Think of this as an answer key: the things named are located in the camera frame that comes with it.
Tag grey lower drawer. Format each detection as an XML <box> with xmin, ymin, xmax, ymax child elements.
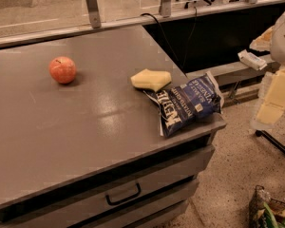
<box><xmin>68</xmin><ymin>178</ymin><xmax>199</xmax><ymax>228</ymax></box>

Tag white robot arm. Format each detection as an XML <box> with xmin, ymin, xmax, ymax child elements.
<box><xmin>250</xmin><ymin>11</ymin><xmax>285</xmax><ymax>129</ymax></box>

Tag black cable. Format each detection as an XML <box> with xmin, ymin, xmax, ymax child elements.
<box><xmin>140</xmin><ymin>6</ymin><xmax>199</xmax><ymax>70</ymax></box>

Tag white packet on ledge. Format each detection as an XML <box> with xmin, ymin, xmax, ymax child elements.
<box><xmin>237</xmin><ymin>49</ymin><xmax>267</xmax><ymax>70</ymax></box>

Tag grey metal bracket middle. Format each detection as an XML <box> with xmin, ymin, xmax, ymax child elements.
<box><xmin>159</xmin><ymin>0</ymin><xmax>171</xmax><ymax>17</ymax></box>

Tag grey drawer with black handle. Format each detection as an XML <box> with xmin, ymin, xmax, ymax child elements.
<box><xmin>0</xmin><ymin>144</ymin><xmax>214</xmax><ymax>228</ymax></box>

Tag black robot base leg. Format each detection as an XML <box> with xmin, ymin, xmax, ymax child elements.
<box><xmin>255</xmin><ymin>130</ymin><xmax>285</xmax><ymax>154</ymax></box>

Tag wire basket with items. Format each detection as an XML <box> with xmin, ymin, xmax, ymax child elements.
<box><xmin>249</xmin><ymin>185</ymin><xmax>285</xmax><ymax>228</ymax></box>

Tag grey metal bracket left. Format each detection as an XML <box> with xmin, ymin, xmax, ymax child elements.
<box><xmin>85</xmin><ymin>0</ymin><xmax>101</xmax><ymax>29</ymax></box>

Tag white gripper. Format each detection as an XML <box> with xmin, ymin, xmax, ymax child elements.
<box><xmin>249</xmin><ymin>27</ymin><xmax>285</xmax><ymax>124</ymax></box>

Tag blue potato chip bag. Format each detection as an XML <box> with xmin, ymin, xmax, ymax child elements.
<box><xmin>145</xmin><ymin>71</ymin><xmax>224</xmax><ymax>137</ymax></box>

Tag yellow green sponge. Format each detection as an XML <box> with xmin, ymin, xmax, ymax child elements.
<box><xmin>130</xmin><ymin>69</ymin><xmax>172</xmax><ymax>92</ymax></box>

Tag red apple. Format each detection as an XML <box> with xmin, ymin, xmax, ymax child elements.
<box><xmin>48</xmin><ymin>56</ymin><xmax>77</xmax><ymax>84</ymax></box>

